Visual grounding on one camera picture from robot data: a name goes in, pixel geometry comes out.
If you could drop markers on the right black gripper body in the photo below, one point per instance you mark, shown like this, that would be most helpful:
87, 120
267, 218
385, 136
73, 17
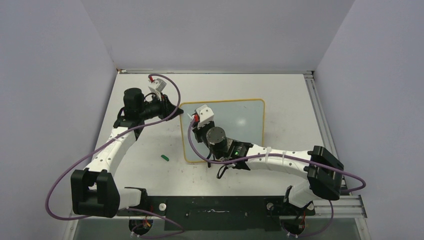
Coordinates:
200, 135

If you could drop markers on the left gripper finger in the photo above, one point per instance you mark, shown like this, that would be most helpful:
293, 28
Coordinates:
167, 105
173, 113

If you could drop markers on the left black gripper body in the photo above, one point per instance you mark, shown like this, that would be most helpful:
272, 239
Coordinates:
155, 108

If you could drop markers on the yellow framed whiteboard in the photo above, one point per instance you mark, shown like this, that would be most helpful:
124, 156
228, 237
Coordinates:
242, 119

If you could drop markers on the green marker cap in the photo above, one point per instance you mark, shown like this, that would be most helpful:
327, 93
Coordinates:
165, 157

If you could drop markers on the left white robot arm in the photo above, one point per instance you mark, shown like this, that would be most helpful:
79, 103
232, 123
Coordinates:
93, 189

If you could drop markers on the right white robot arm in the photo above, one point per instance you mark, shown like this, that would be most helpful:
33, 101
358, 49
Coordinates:
319, 170

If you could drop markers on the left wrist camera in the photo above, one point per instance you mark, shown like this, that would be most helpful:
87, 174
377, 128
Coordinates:
156, 87

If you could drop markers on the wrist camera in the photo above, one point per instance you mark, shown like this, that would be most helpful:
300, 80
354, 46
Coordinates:
201, 117
156, 87

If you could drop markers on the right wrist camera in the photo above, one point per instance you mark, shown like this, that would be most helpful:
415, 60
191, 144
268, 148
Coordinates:
201, 117

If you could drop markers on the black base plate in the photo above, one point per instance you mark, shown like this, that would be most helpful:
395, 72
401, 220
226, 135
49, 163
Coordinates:
220, 213

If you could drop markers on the aluminium frame rail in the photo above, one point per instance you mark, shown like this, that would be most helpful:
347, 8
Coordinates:
349, 205

